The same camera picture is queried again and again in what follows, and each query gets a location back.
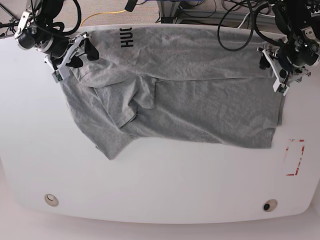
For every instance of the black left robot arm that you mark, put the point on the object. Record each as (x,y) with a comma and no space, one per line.
(299,20)

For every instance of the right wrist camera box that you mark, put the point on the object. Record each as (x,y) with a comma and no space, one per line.
(58,77)

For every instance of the open table grommet hole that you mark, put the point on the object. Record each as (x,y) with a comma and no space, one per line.
(270,205)

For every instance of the grey printed T-shirt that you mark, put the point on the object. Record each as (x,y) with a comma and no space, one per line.
(172,82)

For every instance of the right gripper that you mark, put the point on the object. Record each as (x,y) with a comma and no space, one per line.
(62,53)

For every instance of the aluminium frame stand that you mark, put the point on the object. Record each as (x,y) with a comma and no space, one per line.
(236,13)

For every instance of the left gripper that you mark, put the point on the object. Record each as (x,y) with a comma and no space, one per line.
(284,71)

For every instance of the red tape rectangle marking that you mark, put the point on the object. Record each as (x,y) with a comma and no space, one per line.
(293,156)

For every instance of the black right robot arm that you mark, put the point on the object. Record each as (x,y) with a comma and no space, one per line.
(36,25)

